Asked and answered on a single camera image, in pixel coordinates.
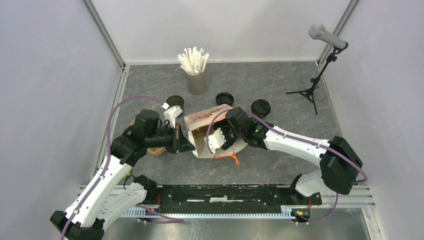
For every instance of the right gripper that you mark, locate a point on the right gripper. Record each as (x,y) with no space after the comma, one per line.
(229,141)

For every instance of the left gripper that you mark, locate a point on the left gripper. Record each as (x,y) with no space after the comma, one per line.
(180,142)

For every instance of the brown paper takeout bag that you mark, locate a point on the brown paper takeout bag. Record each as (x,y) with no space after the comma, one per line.
(203,123)

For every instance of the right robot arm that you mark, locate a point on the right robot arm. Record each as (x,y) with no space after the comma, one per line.
(339,165)

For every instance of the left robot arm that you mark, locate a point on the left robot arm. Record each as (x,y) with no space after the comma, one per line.
(91,214)

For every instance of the grey straw holder cup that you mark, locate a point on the grey straw holder cup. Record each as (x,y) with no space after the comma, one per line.
(197,85)

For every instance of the green owl number tile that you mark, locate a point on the green owl number tile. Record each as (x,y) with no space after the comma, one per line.
(128,174)

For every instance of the white wrapped straws bundle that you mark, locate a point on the white wrapped straws bundle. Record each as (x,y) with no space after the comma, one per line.
(193,61)

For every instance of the black microphone stand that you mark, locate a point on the black microphone stand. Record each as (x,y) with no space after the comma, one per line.
(309,92)

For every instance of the grey microphone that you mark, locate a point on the grey microphone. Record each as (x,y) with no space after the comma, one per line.
(319,32)

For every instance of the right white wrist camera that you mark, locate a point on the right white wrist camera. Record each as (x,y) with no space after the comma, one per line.
(215,140)

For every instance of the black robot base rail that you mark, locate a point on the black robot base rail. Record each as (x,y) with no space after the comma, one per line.
(231,200)

